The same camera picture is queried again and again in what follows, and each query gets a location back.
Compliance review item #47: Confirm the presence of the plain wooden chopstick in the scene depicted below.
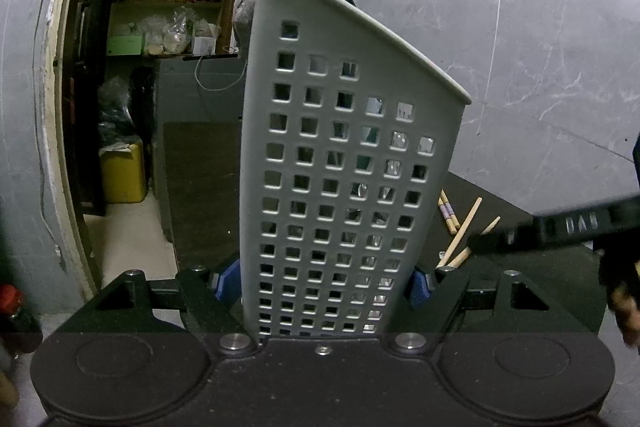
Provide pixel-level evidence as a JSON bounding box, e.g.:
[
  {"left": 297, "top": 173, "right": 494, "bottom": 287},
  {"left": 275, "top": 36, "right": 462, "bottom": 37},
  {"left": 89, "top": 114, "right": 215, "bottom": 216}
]
[
  {"left": 436, "top": 197, "right": 483, "bottom": 269},
  {"left": 446, "top": 216, "right": 502, "bottom": 269}
]

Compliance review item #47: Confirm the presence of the large clear plastic bag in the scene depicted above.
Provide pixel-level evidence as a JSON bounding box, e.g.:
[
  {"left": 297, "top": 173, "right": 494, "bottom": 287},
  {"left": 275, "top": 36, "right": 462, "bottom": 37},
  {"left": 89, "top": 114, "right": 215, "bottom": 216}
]
[{"left": 232, "top": 0, "right": 262, "bottom": 58}]

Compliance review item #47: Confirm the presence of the grey wall cable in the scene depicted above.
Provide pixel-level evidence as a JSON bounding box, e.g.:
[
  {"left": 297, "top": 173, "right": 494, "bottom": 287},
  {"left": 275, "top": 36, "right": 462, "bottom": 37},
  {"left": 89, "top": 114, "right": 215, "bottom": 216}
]
[{"left": 31, "top": 0, "right": 67, "bottom": 274}]

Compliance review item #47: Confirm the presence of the cream door frame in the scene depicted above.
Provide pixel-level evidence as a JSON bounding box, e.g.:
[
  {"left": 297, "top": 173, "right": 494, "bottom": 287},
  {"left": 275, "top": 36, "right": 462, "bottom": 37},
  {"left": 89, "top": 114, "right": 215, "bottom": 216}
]
[{"left": 42, "top": 0, "right": 321, "bottom": 300}]

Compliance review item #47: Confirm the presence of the pile of plastic food bags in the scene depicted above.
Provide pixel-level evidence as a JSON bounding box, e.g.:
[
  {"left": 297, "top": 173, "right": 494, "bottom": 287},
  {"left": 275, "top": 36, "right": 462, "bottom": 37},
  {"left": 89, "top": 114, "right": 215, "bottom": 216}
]
[{"left": 126, "top": 0, "right": 224, "bottom": 56}]

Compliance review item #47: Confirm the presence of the thin white wire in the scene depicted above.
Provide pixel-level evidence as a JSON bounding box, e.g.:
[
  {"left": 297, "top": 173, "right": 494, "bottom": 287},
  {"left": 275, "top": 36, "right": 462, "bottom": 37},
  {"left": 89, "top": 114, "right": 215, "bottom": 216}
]
[{"left": 194, "top": 51, "right": 249, "bottom": 92}]

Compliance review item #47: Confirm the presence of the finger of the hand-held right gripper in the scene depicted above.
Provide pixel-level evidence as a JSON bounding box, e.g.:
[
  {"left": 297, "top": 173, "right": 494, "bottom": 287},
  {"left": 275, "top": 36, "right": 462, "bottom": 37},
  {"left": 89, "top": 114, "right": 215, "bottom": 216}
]
[{"left": 467, "top": 194, "right": 640, "bottom": 259}]

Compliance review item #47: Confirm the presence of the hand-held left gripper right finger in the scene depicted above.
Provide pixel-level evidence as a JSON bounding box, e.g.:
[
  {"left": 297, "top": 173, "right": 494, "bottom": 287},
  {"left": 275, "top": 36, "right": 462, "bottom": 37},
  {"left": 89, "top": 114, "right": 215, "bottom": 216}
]
[{"left": 382, "top": 264, "right": 551, "bottom": 354}]

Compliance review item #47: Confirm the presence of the green box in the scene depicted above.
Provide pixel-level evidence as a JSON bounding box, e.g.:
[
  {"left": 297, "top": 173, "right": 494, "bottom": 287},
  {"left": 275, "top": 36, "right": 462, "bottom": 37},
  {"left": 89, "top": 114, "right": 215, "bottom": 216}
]
[{"left": 106, "top": 36, "right": 146, "bottom": 56}]

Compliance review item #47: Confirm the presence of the wooden handle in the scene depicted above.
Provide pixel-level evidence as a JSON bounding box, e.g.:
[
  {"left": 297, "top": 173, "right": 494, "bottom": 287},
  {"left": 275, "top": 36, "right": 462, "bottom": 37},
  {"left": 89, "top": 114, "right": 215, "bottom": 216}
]
[{"left": 0, "top": 357, "right": 22, "bottom": 419}]

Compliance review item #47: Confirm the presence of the wooden chopstick purple end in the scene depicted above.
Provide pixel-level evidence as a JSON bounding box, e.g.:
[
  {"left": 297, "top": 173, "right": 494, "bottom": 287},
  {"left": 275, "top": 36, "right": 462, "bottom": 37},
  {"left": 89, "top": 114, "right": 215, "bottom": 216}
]
[
  {"left": 438, "top": 199, "right": 458, "bottom": 236},
  {"left": 440, "top": 190, "right": 462, "bottom": 230}
]

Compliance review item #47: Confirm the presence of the red capped jar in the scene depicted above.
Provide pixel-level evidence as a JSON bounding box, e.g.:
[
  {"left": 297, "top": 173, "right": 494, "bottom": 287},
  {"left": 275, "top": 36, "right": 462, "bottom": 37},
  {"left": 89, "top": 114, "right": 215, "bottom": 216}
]
[{"left": 0, "top": 284, "right": 44, "bottom": 354}]

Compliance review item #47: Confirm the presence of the grey cabinet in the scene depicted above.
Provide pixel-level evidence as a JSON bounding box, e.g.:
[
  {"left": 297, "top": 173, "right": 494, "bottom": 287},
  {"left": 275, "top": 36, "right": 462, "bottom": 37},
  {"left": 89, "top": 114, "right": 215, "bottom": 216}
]
[{"left": 153, "top": 54, "right": 249, "bottom": 259}]

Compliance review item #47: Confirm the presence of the yellow box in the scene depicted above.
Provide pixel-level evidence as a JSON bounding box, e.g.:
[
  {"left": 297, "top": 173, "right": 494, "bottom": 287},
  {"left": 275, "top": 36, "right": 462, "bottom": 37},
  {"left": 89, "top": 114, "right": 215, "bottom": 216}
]
[{"left": 99, "top": 136, "right": 149, "bottom": 204}]

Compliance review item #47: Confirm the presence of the person's right hand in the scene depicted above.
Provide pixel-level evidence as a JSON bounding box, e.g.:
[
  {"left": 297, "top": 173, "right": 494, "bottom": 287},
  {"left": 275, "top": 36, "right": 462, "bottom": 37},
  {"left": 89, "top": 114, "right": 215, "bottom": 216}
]
[{"left": 595, "top": 237, "right": 640, "bottom": 349}]

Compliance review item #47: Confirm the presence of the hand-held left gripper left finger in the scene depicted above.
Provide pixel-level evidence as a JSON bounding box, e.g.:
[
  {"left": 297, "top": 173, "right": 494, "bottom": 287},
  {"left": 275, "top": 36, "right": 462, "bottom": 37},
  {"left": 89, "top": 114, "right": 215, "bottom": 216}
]
[{"left": 95, "top": 256, "right": 262, "bottom": 354}]

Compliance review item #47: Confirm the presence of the black garbage bag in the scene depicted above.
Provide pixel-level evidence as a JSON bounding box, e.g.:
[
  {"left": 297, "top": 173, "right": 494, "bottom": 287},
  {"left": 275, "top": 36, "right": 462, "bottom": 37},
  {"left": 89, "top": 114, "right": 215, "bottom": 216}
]
[{"left": 96, "top": 76, "right": 139, "bottom": 148}]

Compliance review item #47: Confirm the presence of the white perforated utensil holder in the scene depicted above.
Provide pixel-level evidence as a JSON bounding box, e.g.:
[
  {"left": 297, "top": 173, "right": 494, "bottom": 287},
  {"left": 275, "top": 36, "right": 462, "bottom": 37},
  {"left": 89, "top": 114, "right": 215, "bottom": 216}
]
[{"left": 239, "top": 0, "right": 472, "bottom": 339}]

